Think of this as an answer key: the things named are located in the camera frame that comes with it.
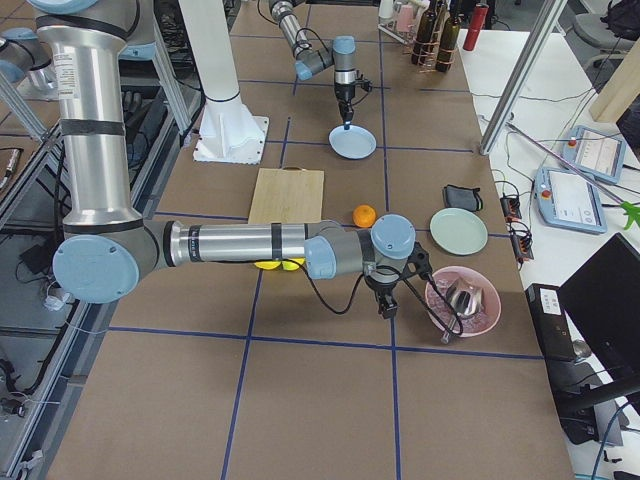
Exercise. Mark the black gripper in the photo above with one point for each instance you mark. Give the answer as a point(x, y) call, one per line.
point(344, 94)
point(378, 286)

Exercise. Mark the light blue plate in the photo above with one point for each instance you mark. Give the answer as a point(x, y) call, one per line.
point(353, 143)

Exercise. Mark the orange fruit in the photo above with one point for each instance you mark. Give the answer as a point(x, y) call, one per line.
point(364, 216)

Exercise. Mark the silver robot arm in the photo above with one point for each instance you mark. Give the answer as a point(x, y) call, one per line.
point(108, 247)
point(310, 61)

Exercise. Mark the light green plate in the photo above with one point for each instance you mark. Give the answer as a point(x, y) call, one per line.
point(458, 231)

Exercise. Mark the pink bowl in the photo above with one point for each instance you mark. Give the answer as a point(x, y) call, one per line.
point(481, 322)

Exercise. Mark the steel ladle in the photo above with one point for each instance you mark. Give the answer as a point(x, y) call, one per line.
point(464, 300)

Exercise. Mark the dark wine bottle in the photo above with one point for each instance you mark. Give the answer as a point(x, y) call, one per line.
point(448, 38)
point(424, 32)

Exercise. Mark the yellow lemon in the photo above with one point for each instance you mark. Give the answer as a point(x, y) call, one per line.
point(268, 265)
point(292, 265)

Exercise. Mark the bamboo cutting board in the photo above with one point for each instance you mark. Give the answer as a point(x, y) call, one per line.
point(287, 196)

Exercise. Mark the dark grey folded cloth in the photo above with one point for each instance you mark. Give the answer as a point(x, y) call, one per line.
point(463, 198)

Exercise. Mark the red bottle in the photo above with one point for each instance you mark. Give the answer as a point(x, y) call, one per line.
point(476, 24)

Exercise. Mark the black computer box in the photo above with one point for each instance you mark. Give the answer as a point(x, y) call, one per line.
point(550, 323)

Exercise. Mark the robot teach pendant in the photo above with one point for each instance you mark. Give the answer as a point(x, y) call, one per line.
point(567, 201)
point(596, 153)

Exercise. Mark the black monitor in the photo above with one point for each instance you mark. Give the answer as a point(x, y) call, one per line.
point(602, 300)

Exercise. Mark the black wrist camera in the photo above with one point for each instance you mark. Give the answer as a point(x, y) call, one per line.
point(418, 264)

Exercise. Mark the copper wire bottle rack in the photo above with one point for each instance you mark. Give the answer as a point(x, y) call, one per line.
point(436, 40)

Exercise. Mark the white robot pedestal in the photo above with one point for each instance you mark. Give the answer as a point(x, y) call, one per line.
point(228, 131)

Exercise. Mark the aluminium frame post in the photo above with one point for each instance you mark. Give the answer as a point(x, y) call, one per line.
point(541, 30)

